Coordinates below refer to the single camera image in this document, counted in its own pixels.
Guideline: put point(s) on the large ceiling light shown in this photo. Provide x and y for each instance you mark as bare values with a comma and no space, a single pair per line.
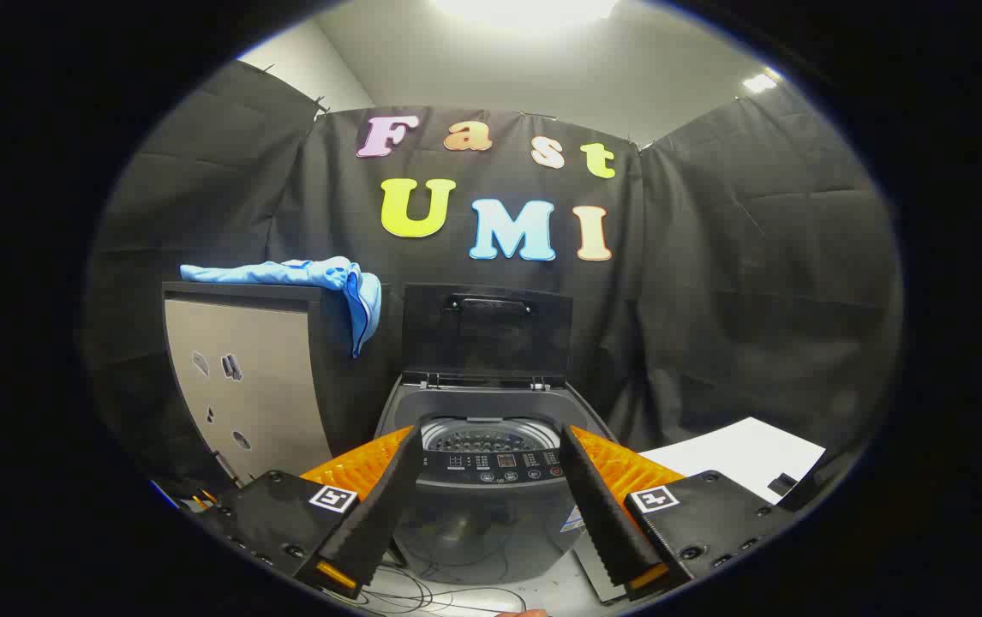
525,10

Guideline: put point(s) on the black backdrop cloth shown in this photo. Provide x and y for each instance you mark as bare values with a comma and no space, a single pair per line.
714,300

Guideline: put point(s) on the dark glass washing machine lid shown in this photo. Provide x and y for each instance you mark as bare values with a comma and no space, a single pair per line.
491,343

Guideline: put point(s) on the white floor sheet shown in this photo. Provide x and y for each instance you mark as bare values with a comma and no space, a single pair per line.
731,454

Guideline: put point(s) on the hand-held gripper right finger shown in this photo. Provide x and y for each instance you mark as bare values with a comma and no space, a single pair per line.
602,514

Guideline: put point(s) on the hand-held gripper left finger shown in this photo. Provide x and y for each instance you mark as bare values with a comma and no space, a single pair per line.
380,506

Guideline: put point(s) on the dark grey washing machine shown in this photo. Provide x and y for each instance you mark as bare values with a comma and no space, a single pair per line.
491,523

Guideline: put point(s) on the small ceiling light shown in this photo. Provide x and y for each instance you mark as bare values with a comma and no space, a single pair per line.
759,83

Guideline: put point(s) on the light blue polo shirt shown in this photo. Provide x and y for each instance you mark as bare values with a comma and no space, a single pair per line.
285,272

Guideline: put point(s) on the small black block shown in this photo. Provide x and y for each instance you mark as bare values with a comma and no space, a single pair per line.
783,483

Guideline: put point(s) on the dark grey cabinet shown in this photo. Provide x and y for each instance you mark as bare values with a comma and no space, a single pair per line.
242,386

